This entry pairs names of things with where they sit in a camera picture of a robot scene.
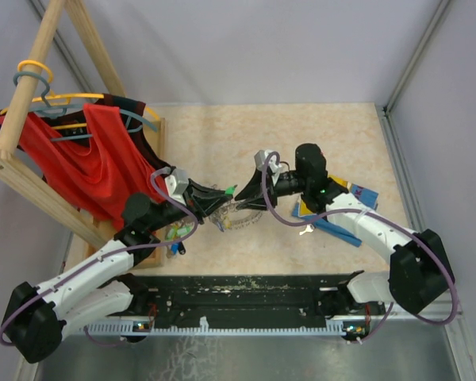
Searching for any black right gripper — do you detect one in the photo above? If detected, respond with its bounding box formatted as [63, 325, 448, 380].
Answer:
[236, 167, 309, 211]

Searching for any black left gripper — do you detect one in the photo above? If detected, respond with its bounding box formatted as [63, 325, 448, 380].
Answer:
[147, 178, 233, 233]

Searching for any green key tag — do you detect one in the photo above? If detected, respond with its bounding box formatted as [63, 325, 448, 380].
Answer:
[225, 184, 237, 197]

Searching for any steel key ring disc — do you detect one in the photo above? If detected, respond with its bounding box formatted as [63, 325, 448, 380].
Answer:
[209, 202, 263, 231]

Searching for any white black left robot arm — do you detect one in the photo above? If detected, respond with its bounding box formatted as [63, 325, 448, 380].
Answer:
[0, 176, 232, 364]

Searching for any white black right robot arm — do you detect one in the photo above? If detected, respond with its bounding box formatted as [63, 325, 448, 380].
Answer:
[235, 143, 458, 317]

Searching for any key tag bunch on blue disc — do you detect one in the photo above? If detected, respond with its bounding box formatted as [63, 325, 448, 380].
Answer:
[165, 222, 194, 258]

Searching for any loose silver key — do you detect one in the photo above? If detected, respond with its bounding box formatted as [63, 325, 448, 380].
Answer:
[298, 225, 315, 236]

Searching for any red shirt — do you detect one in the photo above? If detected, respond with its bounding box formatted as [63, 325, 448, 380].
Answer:
[19, 104, 166, 229]

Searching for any yellow blue cartoon cloth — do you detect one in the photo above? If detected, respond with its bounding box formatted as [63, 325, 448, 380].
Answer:
[291, 174, 380, 249]

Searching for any yellow clothes hanger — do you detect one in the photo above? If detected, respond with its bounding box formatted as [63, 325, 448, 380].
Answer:
[2, 59, 162, 130]

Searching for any teal clothes hanger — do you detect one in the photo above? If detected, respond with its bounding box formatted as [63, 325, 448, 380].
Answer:
[0, 71, 159, 148]

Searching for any wooden clothes rack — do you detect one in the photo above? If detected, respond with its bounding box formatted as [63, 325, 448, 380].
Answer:
[0, 0, 170, 273]

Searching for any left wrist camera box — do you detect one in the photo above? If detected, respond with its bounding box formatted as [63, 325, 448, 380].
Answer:
[164, 168, 190, 205]

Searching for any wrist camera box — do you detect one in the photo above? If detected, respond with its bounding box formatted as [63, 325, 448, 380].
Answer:
[254, 149, 282, 175]
[164, 168, 190, 205]

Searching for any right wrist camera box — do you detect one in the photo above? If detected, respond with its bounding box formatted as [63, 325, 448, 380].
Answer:
[254, 149, 282, 175]

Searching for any aluminium frame rail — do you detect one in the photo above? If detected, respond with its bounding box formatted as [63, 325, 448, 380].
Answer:
[386, 1, 476, 371]

